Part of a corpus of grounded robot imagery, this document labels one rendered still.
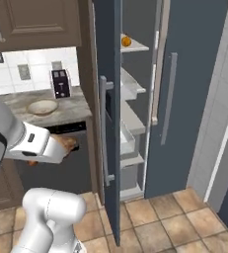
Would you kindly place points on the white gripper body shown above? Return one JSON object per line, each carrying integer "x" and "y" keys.
{"x": 51, "y": 153}

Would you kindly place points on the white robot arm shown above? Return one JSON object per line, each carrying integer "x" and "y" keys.
{"x": 49, "y": 210}

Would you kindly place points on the brown chicken drumstick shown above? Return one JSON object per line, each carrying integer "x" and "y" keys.
{"x": 67, "y": 143}

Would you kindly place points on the beige bowl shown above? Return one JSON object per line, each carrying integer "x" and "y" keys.
{"x": 42, "y": 107}

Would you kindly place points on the clear freezer drawer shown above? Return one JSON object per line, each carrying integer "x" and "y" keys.
{"x": 127, "y": 141}

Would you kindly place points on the white freezer shelf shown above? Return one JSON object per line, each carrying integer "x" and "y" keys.
{"x": 132, "y": 120}
{"x": 132, "y": 160}
{"x": 136, "y": 47}
{"x": 130, "y": 85}

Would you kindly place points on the dark blue freezer door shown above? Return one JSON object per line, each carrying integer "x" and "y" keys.
{"x": 110, "y": 49}

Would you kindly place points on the orange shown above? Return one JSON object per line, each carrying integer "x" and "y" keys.
{"x": 126, "y": 41}

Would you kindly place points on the dark dishwasher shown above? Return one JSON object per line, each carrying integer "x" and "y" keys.
{"x": 62, "y": 174}

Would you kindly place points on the brown lower cabinet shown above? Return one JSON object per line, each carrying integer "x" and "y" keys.
{"x": 2, "y": 191}

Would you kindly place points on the black and white toaster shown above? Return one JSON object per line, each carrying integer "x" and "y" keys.
{"x": 60, "y": 85}

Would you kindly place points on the brown tall cabinet panel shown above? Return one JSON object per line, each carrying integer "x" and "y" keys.
{"x": 86, "y": 66}

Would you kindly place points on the brown upper cabinet door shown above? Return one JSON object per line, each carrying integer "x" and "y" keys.
{"x": 36, "y": 23}

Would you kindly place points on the dark blue fridge door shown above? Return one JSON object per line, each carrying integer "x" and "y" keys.
{"x": 194, "y": 99}

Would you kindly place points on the grey wall outlet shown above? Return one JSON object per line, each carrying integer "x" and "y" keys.
{"x": 24, "y": 72}
{"x": 57, "y": 65}

